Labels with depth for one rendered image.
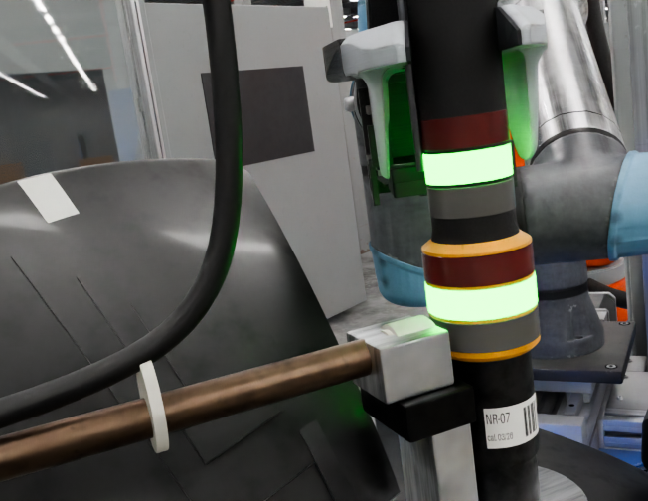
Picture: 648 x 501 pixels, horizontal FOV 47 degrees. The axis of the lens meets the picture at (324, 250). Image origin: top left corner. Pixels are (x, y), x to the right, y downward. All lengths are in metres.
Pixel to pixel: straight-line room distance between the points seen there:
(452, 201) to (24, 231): 0.20
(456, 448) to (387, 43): 0.15
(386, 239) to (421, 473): 0.28
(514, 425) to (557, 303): 0.85
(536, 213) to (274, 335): 0.26
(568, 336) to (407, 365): 0.89
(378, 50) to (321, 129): 4.77
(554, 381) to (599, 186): 0.63
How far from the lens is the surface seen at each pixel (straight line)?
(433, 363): 0.29
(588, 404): 1.16
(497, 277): 0.29
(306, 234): 4.87
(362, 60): 0.29
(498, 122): 0.29
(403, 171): 0.36
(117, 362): 0.26
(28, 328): 0.34
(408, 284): 0.56
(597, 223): 0.55
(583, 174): 0.56
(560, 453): 0.58
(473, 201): 0.28
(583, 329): 1.17
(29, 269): 0.36
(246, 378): 0.27
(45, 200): 0.39
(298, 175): 4.83
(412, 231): 0.55
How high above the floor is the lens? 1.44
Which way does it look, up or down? 11 degrees down
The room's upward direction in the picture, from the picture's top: 8 degrees counter-clockwise
